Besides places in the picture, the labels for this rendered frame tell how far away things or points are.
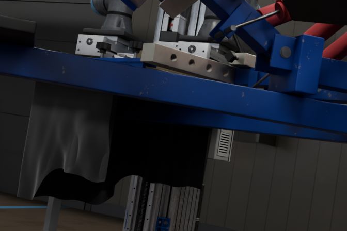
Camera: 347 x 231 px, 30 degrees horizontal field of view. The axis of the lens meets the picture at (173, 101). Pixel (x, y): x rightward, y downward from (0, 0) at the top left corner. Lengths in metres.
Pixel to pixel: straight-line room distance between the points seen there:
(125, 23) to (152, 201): 0.81
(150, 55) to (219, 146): 1.52
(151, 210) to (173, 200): 0.12
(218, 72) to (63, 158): 0.64
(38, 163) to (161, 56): 0.76
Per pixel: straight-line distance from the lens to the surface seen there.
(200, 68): 1.78
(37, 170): 2.28
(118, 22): 2.96
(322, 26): 1.66
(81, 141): 2.06
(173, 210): 2.92
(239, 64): 1.83
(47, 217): 2.78
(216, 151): 3.13
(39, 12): 7.78
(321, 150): 6.07
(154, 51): 1.67
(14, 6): 8.04
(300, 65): 1.34
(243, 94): 1.34
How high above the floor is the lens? 0.77
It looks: 4 degrees up
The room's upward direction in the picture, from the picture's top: 9 degrees clockwise
